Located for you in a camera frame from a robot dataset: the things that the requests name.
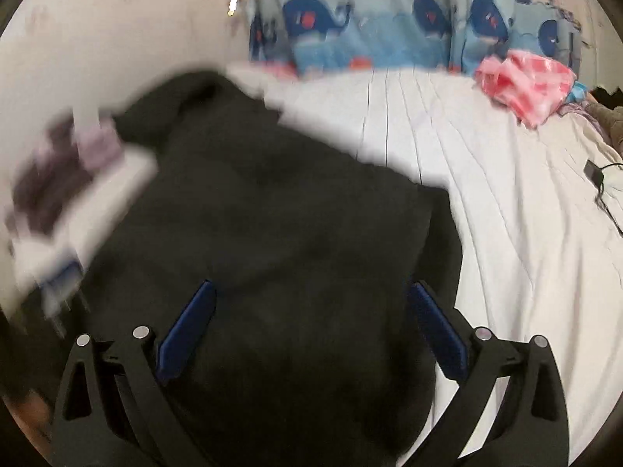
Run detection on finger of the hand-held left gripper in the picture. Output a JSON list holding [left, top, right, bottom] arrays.
[[41, 263, 88, 336]]

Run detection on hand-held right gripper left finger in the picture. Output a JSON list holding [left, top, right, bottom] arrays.
[[51, 279, 217, 467]]

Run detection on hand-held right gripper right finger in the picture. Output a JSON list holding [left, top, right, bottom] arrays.
[[404, 279, 570, 467]]

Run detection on black knit sweater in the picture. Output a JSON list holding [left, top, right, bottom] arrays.
[[61, 70, 463, 467]]

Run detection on white bed sheet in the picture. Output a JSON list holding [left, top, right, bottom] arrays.
[[0, 61, 623, 467]]

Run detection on pink patterned cloth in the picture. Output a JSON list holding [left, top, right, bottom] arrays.
[[473, 50, 578, 128]]

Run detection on grey brown clothing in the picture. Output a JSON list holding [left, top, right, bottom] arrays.
[[583, 86, 623, 153]]

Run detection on blue whale print bedding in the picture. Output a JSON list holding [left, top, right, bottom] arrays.
[[247, 0, 587, 77]]

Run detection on black charger with cable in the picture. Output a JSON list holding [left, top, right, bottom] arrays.
[[583, 160, 623, 237]]

